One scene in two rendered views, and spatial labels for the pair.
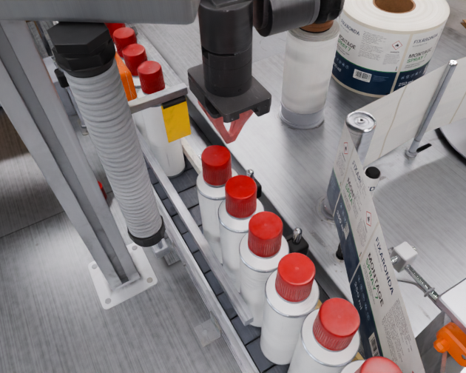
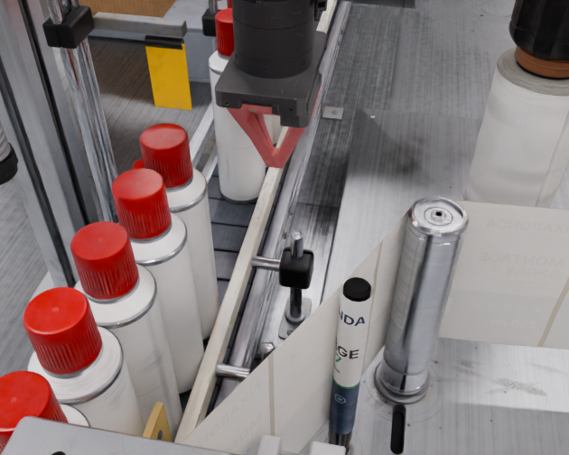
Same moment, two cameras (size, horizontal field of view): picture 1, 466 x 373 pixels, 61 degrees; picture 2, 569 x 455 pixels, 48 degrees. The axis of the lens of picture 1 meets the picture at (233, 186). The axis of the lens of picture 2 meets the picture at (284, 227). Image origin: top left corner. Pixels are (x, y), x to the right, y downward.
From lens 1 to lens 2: 0.29 m
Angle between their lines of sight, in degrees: 27
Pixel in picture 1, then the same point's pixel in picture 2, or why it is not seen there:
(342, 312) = (23, 399)
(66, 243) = not seen: hidden behind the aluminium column
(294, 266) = (56, 306)
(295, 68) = (487, 126)
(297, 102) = (478, 190)
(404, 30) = not seen: outside the picture
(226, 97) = (246, 72)
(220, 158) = (162, 142)
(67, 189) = not seen: outside the picture
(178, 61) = (408, 82)
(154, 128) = (217, 109)
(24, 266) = (13, 209)
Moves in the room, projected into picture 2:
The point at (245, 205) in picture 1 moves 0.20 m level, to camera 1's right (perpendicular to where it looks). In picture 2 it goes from (125, 212) to (405, 390)
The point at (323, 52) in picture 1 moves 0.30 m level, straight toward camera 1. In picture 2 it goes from (536, 114) to (234, 265)
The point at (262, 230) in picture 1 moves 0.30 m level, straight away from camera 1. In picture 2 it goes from (85, 242) to (415, 61)
